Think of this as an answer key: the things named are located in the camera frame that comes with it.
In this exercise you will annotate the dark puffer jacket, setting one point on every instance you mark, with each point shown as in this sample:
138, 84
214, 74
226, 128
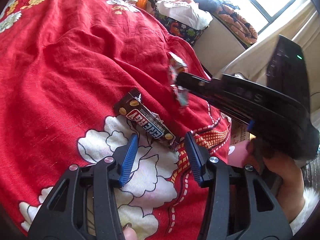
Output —
202, 0

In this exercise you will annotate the person's left hand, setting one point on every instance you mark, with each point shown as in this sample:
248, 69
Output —
130, 233

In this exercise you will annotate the red floral blanket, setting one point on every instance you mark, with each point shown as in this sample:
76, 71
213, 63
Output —
75, 80

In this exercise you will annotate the red white wrapper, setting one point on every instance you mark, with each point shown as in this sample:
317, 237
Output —
176, 63

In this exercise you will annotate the white laundry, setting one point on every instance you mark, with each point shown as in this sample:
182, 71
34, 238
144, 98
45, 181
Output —
187, 10

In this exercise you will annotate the dinosaur print laundry basket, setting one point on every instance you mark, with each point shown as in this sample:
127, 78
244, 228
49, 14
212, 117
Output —
180, 27

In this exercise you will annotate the orange patterned quilt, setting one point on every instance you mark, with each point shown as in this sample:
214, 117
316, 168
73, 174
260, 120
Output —
237, 25

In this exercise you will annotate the person's right forearm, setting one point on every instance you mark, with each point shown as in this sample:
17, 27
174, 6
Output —
298, 217

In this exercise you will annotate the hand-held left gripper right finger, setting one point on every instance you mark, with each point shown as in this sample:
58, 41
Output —
193, 158

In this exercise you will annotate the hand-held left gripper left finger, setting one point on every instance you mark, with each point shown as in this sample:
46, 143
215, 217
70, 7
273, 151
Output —
128, 160

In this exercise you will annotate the person's right hand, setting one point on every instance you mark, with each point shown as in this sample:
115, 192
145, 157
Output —
283, 180

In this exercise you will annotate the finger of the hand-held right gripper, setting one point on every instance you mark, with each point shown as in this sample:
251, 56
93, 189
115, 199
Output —
195, 83

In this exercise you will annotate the white fluffy cloth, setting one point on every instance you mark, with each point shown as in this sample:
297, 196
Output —
312, 196

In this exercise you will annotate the black framed window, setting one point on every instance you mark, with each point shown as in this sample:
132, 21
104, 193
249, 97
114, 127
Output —
270, 0

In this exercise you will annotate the cream curtain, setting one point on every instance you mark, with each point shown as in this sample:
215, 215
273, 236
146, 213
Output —
260, 60

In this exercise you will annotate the brown chocolate bar wrapper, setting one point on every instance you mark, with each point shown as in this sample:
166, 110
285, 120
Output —
145, 120

